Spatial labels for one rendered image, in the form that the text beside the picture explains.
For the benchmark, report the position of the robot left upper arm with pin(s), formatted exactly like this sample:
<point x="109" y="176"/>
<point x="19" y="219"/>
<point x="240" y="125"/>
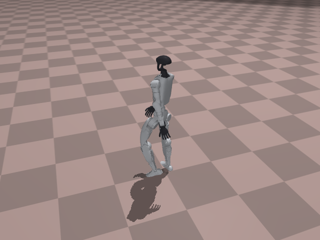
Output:
<point x="155" y="86"/>

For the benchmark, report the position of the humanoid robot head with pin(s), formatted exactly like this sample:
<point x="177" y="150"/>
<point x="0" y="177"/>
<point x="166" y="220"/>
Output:
<point x="163" y="60"/>

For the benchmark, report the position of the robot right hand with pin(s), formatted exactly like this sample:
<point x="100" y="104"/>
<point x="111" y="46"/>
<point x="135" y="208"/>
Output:
<point x="149" y="111"/>

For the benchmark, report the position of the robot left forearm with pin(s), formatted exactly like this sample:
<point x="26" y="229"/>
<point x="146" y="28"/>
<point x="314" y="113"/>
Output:
<point x="159" y="114"/>

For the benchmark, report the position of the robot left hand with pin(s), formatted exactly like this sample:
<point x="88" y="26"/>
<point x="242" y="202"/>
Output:
<point x="163" y="131"/>

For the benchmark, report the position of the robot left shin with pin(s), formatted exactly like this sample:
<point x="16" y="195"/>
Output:
<point x="149" y="156"/>

